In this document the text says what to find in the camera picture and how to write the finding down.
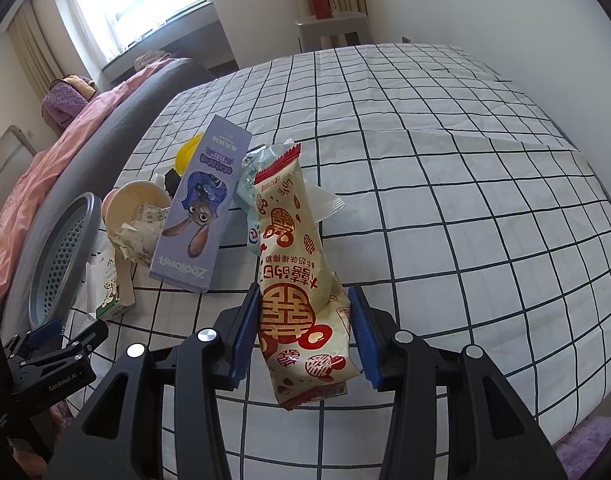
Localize purple fluffy rug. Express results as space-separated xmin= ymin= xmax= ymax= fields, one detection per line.
xmin=555 ymin=416 xmax=611 ymax=480

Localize beige headboard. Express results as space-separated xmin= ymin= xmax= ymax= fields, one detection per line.
xmin=0 ymin=125 xmax=37 ymax=212

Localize white folded napkin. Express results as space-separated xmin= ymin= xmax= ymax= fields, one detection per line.
xmin=304 ymin=179 xmax=345 ymax=223

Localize yellow plastic ring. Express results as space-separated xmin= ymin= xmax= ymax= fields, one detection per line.
xmin=173 ymin=132 xmax=206 ymax=177

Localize pink blanket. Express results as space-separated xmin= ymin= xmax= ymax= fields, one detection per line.
xmin=0 ymin=58 xmax=172 ymax=301

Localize white paper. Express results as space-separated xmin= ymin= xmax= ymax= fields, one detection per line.
xmin=113 ymin=203 xmax=170 ymax=266

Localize beige clothes on sill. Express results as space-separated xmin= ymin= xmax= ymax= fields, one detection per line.
xmin=134 ymin=50 xmax=171 ymax=72

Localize beige left curtain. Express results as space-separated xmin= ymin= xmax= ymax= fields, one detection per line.
xmin=7 ymin=0 xmax=63 ymax=100

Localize purple pillow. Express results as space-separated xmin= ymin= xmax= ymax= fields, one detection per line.
xmin=42 ymin=79 xmax=88 ymax=136

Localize grey bed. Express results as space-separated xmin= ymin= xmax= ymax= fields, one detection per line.
xmin=0 ymin=58 xmax=213 ymax=340

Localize white grid bed sheet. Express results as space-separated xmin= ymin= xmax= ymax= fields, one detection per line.
xmin=68 ymin=44 xmax=611 ymax=479

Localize grey perforated trash bin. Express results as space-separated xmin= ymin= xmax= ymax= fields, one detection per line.
xmin=28 ymin=192 xmax=101 ymax=330

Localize green white small carton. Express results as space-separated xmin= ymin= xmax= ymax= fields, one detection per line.
xmin=86 ymin=245 xmax=136 ymax=320

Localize cream red snack wrapper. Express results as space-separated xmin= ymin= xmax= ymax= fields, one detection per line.
xmin=254 ymin=144 xmax=360 ymax=411

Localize grey plastic stool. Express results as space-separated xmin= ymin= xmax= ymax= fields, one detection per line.
xmin=296 ymin=11 xmax=375 ymax=52

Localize paper cup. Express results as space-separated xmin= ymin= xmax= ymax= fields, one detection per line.
xmin=101 ymin=180 xmax=174 ymax=267

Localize black bottle white cap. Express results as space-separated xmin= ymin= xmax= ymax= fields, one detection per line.
xmin=164 ymin=168 xmax=182 ymax=198

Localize purple cartoon rabbit box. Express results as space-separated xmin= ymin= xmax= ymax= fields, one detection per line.
xmin=149 ymin=116 xmax=252 ymax=292

